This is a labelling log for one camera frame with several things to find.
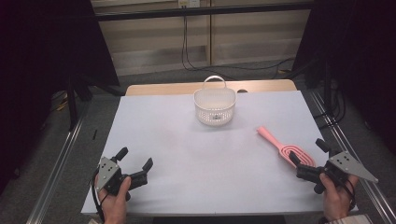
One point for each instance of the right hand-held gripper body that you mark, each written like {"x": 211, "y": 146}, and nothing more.
{"x": 348, "y": 166}

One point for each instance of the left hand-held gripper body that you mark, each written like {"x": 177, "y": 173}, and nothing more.
{"x": 107, "y": 172}

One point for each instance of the pink hairbrush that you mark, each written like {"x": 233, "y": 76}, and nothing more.
{"x": 271, "y": 138}

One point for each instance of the white plastic basket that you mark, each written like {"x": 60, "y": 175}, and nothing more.
{"x": 214, "y": 115}

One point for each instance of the person's left hand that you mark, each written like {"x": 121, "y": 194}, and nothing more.
{"x": 115, "y": 207}

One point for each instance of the person's right hand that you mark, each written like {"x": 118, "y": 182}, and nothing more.
{"x": 337, "y": 200}

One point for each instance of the small black floor piece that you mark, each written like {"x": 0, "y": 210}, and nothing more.
{"x": 94, "y": 134}

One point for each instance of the white table cover sheet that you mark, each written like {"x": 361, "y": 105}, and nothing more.
{"x": 186, "y": 161}

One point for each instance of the black metal stand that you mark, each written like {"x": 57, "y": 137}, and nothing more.
{"x": 327, "y": 84}
{"x": 72, "y": 102}

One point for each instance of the light wooden table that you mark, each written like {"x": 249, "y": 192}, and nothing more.
{"x": 155, "y": 89}

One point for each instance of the dark curtain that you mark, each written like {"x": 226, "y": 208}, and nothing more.
{"x": 34, "y": 62}
{"x": 364, "y": 46}

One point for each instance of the black horizontal bar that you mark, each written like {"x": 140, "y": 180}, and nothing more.
{"x": 202, "y": 11}

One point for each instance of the metal floor rail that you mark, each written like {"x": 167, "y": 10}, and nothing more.
{"x": 56, "y": 168}
{"x": 342, "y": 137}

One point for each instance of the white wall outlet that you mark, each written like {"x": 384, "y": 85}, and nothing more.
{"x": 188, "y": 2}

